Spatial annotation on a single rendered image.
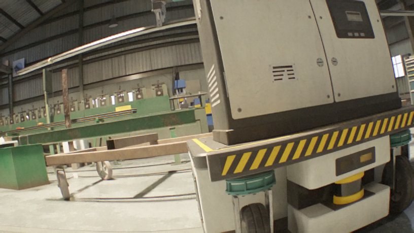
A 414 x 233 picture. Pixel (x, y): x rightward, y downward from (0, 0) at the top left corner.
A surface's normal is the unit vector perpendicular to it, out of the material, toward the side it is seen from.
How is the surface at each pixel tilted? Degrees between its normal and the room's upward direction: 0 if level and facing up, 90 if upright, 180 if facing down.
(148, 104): 90
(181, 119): 90
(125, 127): 90
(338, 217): 90
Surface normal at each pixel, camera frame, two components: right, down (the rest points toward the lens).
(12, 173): -0.39, 0.04
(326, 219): 0.04, -0.04
